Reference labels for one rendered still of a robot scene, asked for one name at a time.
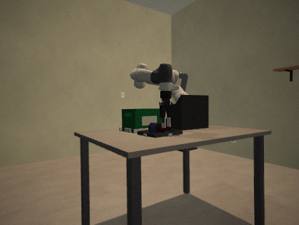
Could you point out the brown bottle with blue label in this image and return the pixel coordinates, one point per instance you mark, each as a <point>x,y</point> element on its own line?
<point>157,128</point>

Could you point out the dark green divided crate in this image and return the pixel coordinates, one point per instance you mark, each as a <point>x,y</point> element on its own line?
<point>140,118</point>

